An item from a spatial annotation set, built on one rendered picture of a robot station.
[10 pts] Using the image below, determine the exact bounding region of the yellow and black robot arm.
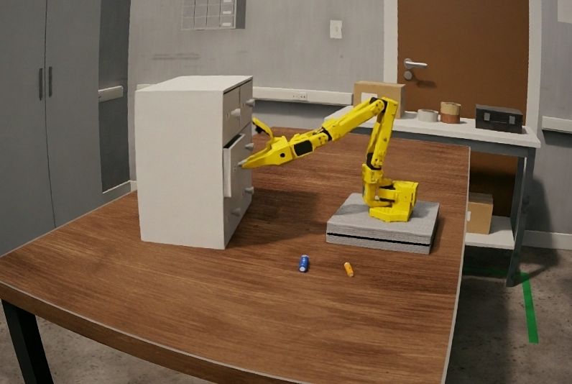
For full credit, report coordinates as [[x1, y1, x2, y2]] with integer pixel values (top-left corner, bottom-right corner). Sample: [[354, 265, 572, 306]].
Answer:
[[288, 97, 416, 222]]

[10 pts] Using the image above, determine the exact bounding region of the orange battery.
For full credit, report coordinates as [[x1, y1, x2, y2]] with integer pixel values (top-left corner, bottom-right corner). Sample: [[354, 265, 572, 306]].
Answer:
[[344, 262, 354, 277]]

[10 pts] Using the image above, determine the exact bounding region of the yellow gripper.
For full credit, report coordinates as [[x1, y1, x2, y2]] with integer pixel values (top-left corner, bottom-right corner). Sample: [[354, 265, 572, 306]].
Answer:
[[242, 118, 295, 168]]

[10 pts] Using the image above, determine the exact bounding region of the white chest of drawers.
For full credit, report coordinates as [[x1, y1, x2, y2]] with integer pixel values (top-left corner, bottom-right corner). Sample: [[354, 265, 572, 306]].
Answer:
[[134, 76, 253, 250]]

